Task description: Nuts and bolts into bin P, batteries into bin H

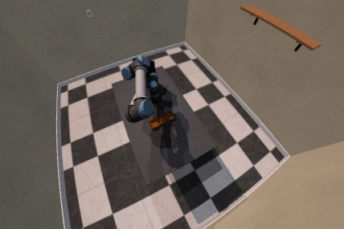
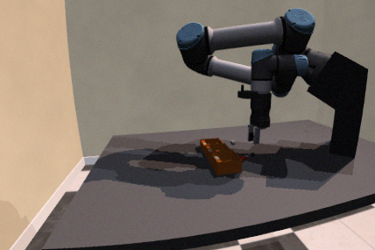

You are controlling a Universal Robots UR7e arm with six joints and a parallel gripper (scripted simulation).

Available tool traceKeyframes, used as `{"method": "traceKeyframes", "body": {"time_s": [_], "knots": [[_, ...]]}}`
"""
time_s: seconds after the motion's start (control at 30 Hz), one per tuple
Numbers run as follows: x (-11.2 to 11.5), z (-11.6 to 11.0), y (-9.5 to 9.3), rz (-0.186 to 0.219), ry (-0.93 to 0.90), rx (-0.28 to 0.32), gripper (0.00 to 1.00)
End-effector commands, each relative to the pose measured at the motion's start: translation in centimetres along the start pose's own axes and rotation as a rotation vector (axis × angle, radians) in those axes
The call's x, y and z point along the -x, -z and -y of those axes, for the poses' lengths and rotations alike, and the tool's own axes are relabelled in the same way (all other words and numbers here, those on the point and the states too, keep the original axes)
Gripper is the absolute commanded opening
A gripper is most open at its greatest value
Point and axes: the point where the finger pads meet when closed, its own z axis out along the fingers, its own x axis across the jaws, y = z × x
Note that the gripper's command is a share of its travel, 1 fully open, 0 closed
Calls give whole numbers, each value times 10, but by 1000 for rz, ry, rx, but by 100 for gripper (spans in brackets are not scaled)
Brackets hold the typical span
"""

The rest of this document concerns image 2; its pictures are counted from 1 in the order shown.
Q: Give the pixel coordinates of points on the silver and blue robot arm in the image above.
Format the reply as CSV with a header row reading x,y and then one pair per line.
x,y
289,35

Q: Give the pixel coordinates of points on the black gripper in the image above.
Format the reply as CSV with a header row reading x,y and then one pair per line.
x,y
260,107

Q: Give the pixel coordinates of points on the red usb stick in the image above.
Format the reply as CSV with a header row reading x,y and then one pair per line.
x,y
244,157

